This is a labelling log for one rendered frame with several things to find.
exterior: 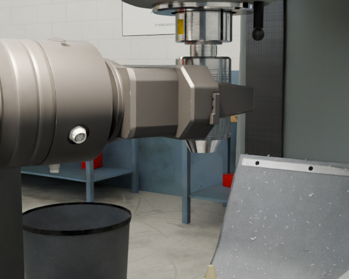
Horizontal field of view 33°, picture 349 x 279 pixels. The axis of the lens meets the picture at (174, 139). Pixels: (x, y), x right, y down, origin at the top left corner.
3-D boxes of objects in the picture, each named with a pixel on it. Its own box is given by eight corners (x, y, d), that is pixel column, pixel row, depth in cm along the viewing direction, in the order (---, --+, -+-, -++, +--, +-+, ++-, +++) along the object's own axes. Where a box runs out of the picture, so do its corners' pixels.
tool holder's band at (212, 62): (198, 68, 46) (198, 56, 46) (164, 68, 50) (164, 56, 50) (242, 68, 49) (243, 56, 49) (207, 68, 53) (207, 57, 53)
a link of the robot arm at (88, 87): (222, 39, 42) (68, 32, 36) (220, 171, 43) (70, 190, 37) (132, 44, 53) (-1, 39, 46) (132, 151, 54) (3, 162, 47)
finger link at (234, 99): (247, 118, 50) (188, 120, 46) (249, 79, 49) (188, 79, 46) (261, 119, 48) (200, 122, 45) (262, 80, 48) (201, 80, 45)
